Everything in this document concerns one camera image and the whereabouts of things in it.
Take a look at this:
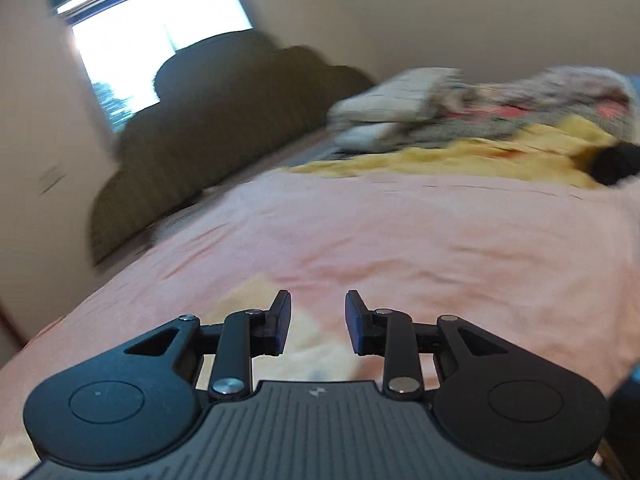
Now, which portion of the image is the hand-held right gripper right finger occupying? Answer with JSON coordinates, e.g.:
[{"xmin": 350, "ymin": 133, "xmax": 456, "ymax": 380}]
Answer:
[{"xmin": 345, "ymin": 289, "xmax": 516, "ymax": 401}]

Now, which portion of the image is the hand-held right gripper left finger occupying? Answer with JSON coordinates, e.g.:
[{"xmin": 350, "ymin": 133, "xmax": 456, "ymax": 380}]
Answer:
[{"xmin": 122, "ymin": 289, "xmax": 292, "ymax": 401}]

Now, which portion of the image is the pink bed blanket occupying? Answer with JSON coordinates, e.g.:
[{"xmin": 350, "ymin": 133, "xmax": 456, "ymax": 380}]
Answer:
[{"xmin": 0, "ymin": 167, "xmax": 640, "ymax": 480}]

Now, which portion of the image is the olive green padded headboard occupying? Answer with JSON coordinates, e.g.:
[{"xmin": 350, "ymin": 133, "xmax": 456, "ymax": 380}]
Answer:
[{"xmin": 87, "ymin": 30, "xmax": 378, "ymax": 266}]

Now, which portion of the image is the white folded pillow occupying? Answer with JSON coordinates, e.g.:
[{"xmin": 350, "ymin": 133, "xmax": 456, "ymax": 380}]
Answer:
[{"xmin": 327, "ymin": 67, "xmax": 461, "ymax": 151}]

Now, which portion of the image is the yellow blanket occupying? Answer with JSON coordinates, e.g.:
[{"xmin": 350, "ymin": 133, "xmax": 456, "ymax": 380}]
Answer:
[{"xmin": 290, "ymin": 115, "xmax": 621, "ymax": 191}]

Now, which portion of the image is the grey and red patterned quilt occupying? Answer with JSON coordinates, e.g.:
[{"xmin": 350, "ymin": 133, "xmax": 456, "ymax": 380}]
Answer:
[{"xmin": 415, "ymin": 65, "xmax": 640, "ymax": 146}]

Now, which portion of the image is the dark cloth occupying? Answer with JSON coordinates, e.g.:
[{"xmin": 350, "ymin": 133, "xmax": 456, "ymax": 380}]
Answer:
[{"xmin": 590, "ymin": 144, "xmax": 640, "ymax": 186}]

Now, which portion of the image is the bright window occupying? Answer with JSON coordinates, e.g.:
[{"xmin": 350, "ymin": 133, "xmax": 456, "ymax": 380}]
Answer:
[{"xmin": 55, "ymin": 0, "xmax": 256, "ymax": 133}]

